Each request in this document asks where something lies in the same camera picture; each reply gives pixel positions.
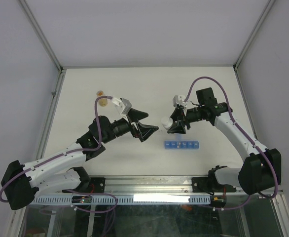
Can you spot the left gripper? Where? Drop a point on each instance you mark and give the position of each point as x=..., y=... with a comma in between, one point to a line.
x=145, y=131

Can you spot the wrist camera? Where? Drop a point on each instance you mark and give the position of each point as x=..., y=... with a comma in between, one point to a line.
x=179, y=100
x=122, y=105

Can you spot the amber pill bottle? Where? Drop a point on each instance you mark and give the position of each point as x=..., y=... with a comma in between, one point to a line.
x=103, y=101

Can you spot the white cap pill bottle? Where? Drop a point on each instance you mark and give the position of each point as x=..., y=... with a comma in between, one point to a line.
x=167, y=122

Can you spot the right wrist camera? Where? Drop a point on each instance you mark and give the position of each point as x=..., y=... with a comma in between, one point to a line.
x=179, y=100

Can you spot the blue weekly pill organizer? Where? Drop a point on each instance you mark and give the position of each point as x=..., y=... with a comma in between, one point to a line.
x=178, y=143

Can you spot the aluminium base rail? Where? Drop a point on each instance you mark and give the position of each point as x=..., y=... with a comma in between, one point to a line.
x=115, y=185

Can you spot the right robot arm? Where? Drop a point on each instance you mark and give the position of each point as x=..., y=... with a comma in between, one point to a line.
x=261, y=167

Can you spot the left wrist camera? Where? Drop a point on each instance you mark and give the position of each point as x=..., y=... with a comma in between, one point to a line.
x=122, y=105

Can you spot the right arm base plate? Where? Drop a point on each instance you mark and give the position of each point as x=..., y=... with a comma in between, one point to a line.
x=208, y=184

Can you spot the white slotted cable duct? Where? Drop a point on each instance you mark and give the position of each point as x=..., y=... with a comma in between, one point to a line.
x=137, y=199

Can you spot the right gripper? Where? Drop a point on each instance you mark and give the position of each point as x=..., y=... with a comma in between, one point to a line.
x=178, y=115

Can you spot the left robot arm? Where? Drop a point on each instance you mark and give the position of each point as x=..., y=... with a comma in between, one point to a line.
x=22, y=183

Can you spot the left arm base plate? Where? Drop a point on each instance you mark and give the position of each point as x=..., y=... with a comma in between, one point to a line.
x=94, y=185

